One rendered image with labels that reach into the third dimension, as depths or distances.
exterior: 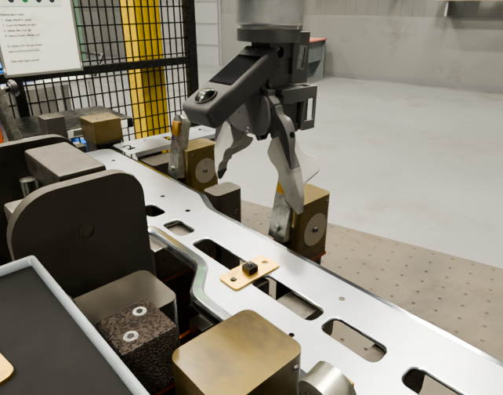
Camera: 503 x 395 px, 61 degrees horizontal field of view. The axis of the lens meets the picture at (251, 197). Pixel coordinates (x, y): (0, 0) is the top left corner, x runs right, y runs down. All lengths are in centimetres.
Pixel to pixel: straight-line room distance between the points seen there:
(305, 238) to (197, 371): 41
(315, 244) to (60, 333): 53
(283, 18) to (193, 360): 34
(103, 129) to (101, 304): 80
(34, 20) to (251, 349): 122
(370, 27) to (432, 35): 109
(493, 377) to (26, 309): 43
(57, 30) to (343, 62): 762
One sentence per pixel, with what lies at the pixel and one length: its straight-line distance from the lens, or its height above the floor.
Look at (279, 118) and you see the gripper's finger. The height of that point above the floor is 123.
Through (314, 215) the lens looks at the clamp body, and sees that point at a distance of 72.
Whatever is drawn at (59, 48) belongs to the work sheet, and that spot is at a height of 121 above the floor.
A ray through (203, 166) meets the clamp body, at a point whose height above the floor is 100.
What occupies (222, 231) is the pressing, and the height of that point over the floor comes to 100.
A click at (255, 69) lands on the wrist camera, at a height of 128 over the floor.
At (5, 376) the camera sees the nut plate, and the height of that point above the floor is 116.
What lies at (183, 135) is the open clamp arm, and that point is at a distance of 94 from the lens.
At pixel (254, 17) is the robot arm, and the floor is 133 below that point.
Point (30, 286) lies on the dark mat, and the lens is 34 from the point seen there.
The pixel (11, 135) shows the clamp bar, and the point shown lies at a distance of 85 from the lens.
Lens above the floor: 134
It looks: 25 degrees down
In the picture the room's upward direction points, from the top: straight up
